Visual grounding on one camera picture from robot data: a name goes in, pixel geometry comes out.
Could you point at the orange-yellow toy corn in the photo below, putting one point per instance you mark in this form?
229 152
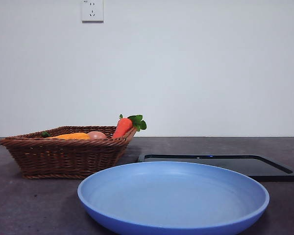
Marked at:
71 136

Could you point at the blue round plate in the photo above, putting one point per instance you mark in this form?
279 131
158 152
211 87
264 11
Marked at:
171 195

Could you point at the brown wicker basket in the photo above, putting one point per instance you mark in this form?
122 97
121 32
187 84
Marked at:
63 156

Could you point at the orange toy carrot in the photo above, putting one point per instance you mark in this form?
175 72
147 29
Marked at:
122 127

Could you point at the brown egg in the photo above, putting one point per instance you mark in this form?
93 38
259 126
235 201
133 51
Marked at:
96 135

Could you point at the green vegetable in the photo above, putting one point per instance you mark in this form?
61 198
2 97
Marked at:
45 134

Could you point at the black rectangular tray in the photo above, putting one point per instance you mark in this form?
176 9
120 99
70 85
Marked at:
264 166

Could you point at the white wall socket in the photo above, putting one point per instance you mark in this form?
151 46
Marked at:
93 11

